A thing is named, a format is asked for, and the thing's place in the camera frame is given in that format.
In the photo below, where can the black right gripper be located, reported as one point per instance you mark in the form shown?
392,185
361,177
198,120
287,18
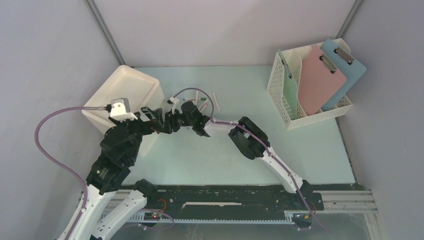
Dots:
170,122

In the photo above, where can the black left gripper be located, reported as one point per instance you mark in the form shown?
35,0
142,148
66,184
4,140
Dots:
153,124

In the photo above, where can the white drawer cabinet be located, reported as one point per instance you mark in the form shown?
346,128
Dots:
132,90

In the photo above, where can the white chalk stick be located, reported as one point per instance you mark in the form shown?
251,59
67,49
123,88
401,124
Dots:
216,101

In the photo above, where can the green clipboard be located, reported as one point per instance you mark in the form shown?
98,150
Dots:
290,87

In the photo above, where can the pink clipboard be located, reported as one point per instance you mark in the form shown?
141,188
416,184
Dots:
320,79

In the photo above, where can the blue clipboard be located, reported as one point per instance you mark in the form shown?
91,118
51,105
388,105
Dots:
348,65

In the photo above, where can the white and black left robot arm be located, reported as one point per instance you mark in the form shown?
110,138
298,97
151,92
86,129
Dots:
119,150

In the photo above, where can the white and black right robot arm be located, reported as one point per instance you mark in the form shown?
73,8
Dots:
249,139

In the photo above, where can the white marker green tip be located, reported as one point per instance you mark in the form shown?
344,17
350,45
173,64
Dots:
203,106

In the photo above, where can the white marker teal tip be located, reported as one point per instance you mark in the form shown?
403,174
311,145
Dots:
196,97

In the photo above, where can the white marker green cap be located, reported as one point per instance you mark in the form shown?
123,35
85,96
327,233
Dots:
198,99

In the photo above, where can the white perforated file organizer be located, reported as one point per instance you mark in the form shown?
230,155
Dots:
275,91

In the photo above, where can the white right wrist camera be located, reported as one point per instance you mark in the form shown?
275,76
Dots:
173,100

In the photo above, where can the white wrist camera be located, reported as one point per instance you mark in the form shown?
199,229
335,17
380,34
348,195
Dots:
173,100
120,110

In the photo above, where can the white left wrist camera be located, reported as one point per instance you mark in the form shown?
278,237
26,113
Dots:
120,110

